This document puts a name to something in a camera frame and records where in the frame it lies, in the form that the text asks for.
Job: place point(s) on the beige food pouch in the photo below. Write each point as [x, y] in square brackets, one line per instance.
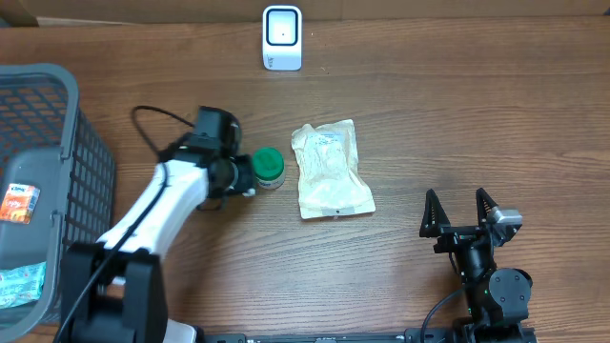
[329, 183]

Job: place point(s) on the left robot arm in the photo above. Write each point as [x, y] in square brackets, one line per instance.
[113, 288]

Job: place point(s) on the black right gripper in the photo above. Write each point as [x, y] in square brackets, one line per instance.
[433, 220]

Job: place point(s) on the orange tissue pack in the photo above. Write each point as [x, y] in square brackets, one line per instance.
[19, 203]

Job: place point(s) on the white barcode scanner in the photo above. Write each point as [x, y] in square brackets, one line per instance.
[282, 38]

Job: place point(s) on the light green wipes packet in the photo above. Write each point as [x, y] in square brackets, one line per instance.
[22, 285]

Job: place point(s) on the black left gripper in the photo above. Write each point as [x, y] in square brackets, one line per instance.
[249, 179]

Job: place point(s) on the grey plastic mesh basket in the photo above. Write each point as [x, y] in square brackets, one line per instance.
[48, 142]

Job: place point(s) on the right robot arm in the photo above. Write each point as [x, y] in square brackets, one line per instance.
[497, 299]

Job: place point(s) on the green lidded white jar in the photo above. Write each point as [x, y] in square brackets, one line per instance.
[269, 168]

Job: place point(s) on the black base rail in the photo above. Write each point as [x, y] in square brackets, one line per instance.
[408, 336]

